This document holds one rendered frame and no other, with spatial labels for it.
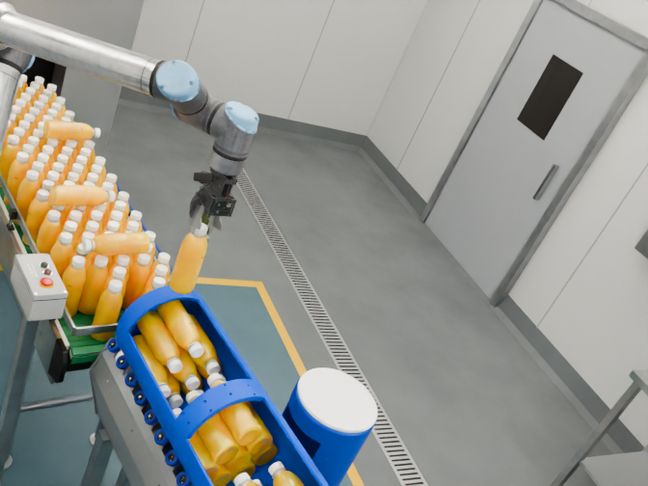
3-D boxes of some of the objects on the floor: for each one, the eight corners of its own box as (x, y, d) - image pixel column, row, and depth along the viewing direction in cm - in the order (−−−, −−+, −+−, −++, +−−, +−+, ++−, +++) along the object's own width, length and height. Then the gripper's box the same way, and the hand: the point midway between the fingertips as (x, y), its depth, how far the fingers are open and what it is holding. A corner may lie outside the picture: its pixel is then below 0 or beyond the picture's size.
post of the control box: (-17, 510, 258) (30, 303, 212) (-19, 501, 261) (27, 295, 215) (-6, 507, 261) (43, 302, 215) (-9, 499, 263) (40, 294, 217)
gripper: (211, 176, 174) (188, 246, 183) (251, 180, 180) (227, 248, 190) (199, 159, 180) (177, 229, 189) (238, 164, 186) (216, 229, 196)
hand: (200, 228), depth 191 cm, fingers closed on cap, 4 cm apart
